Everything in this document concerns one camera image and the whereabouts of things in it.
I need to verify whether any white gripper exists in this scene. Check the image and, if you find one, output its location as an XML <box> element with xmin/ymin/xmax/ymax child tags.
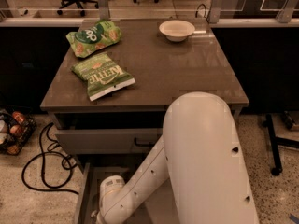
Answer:
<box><xmin>96</xmin><ymin>175</ymin><xmax>124</xmax><ymax>224</ymax></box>

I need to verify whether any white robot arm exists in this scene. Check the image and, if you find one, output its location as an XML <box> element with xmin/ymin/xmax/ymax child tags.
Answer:
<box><xmin>96</xmin><ymin>92</ymin><xmax>259</xmax><ymax>224</ymax></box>

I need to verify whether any grey middle drawer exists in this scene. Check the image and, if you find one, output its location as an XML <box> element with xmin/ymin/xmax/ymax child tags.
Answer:
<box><xmin>74</xmin><ymin>163</ymin><xmax>179</xmax><ymax>224</ymax></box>

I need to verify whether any grey drawer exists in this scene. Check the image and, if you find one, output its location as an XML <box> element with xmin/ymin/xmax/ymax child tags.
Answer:
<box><xmin>56</xmin><ymin>111</ymin><xmax>168</xmax><ymax>155</ymax></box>
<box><xmin>74</xmin><ymin>163</ymin><xmax>179</xmax><ymax>224</ymax></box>

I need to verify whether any grey top drawer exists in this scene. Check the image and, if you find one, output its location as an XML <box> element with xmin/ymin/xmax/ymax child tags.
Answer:
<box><xmin>56</xmin><ymin>111</ymin><xmax>168</xmax><ymax>155</ymax></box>

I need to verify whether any grey drawer cabinet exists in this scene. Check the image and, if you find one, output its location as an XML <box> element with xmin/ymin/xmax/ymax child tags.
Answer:
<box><xmin>39</xmin><ymin>18</ymin><xmax>250</xmax><ymax>224</ymax></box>

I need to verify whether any green kettle chips bag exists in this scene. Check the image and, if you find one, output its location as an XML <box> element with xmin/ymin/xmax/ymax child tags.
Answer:
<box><xmin>72</xmin><ymin>52</ymin><xmax>135</xmax><ymax>101</ymax></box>

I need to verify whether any green snack bag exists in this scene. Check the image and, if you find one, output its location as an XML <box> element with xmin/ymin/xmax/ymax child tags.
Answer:
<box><xmin>66</xmin><ymin>21</ymin><xmax>122</xmax><ymax>58</ymax></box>

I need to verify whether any black stand leg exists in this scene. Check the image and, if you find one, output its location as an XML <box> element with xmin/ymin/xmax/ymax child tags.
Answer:
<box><xmin>263</xmin><ymin>114</ymin><xmax>299</xmax><ymax>176</ymax></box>

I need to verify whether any white bowl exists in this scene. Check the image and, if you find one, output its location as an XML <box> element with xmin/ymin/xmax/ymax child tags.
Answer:
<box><xmin>159</xmin><ymin>20</ymin><xmax>195</xmax><ymax>42</ymax></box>

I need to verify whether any black top drawer handle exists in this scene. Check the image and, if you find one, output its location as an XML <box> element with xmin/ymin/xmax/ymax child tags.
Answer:
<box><xmin>134</xmin><ymin>138</ymin><xmax>158</xmax><ymax>147</ymax></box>

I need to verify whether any black floor cable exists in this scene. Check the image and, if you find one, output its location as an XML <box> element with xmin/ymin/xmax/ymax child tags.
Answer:
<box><xmin>21</xmin><ymin>122</ymin><xmax>80</xmax><ymax>196</ymax></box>

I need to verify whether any black wire basket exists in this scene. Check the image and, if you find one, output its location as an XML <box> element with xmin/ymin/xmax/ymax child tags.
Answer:
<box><xmin>0</xmin><ymin>109</ymin><xmax>36</xmax><ymax>155</ymax></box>

